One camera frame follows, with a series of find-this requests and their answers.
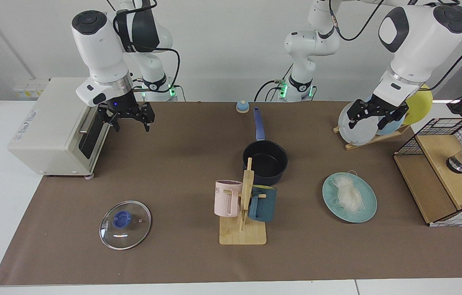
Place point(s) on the white vermicelli bundle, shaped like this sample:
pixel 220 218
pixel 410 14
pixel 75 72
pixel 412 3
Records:
pixel 347 192

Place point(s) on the glass lid with blue knob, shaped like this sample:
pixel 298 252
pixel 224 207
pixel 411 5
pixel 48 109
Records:
pixel 122 219

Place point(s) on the light blue plate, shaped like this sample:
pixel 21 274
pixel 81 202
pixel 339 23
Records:
pixel 397 125

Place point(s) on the pale grey plate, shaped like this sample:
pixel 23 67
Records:
pixel 358 133

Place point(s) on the wooden plate rack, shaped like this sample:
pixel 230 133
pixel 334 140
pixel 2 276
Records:
pixel 378 138

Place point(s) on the yellow plate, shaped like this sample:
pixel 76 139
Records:
pixel 419 106

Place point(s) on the teal round plate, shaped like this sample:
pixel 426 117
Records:
pixel 370 200

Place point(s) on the brown table cloth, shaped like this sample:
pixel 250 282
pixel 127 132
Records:
pixel 173 164

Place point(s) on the pale toaster oven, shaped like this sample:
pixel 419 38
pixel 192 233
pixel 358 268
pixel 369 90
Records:
pixel 50 135

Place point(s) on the small blue round thing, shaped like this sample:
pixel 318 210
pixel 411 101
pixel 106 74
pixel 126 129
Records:
pixel 242 108

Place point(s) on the pink ribbed cup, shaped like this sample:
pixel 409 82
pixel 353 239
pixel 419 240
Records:
pixel 224 200

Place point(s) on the dark teal cup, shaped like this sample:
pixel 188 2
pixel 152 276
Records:
pixel 263 207

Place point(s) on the wooden cup stand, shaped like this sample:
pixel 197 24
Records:
pixel 243 235

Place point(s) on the yellow labelled wall socket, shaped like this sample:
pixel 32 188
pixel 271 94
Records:
pixel 30 91

